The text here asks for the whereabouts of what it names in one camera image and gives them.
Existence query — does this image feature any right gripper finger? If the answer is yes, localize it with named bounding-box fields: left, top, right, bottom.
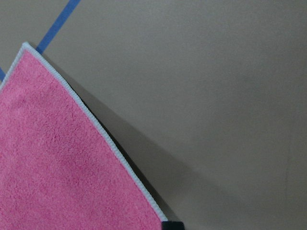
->
left=161, top=221, right=185, bottom=230

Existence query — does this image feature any pink towel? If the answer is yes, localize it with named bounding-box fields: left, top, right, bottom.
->
left=0, top=43, right=166, bottom=230

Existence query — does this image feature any blue tape line lengthwise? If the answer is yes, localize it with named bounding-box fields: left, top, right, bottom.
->
left=36, top=0, right=80, bottom=54

